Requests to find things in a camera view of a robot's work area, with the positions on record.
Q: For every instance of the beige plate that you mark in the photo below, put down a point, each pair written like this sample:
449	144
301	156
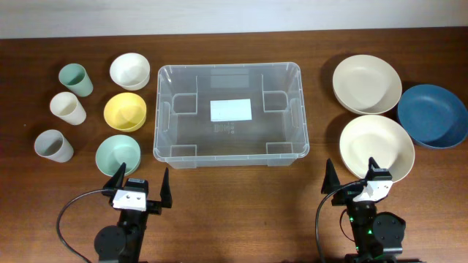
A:
366	85

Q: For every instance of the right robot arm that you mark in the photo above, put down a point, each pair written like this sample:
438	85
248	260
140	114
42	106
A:
377	236

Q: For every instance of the white small bowl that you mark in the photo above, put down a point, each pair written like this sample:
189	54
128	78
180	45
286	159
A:
131	71

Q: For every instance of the grey plastic cup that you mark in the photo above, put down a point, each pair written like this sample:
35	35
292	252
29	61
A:
53	145

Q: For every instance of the cream plastic cup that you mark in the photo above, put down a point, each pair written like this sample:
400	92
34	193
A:
66	106

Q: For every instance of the cream plate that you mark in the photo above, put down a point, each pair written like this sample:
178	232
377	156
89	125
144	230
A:
380	138

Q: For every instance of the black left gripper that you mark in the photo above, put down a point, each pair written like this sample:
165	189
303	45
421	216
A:
155	207

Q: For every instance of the green plastic cup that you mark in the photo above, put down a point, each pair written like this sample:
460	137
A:
76	79

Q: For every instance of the clear plastic storage bin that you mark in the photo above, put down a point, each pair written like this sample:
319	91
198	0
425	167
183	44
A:
186	138

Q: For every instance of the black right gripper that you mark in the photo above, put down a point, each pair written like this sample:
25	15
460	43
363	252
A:
331	182

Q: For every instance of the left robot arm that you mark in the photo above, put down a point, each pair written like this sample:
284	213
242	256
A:
123	241

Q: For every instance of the yellow small bowl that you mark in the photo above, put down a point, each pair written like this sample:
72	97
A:
125	112

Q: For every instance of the mint green small bowl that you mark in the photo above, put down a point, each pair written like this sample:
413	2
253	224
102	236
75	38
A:
116	150

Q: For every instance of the dark blue plate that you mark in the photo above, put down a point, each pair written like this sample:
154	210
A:
433	116

